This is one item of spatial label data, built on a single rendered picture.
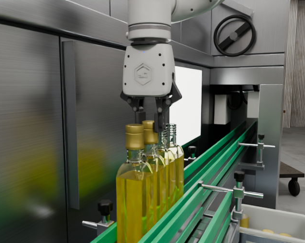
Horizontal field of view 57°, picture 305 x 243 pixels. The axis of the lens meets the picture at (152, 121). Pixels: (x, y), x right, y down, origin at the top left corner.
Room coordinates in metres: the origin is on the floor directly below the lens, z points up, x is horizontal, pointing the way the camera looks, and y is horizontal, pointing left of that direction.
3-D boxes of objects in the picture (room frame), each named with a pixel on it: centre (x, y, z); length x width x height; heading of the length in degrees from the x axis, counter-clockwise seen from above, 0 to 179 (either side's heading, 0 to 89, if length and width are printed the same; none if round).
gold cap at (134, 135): (0.52, 0.03, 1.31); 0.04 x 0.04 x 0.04
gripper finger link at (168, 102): (0.55, -0.02, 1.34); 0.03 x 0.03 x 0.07; 64
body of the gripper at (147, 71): (0.57, 0.01, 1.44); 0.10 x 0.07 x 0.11; 64
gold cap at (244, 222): (0.86, -0.30, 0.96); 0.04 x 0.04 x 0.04
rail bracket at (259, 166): (1.30, -0.48, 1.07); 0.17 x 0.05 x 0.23; 64
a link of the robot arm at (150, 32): (0.57, 0.01, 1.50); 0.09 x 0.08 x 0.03; 64
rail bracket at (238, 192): (0.72, -0.21, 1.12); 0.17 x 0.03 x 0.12; 64
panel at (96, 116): (0.96, -0.03, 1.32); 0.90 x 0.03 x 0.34; 154
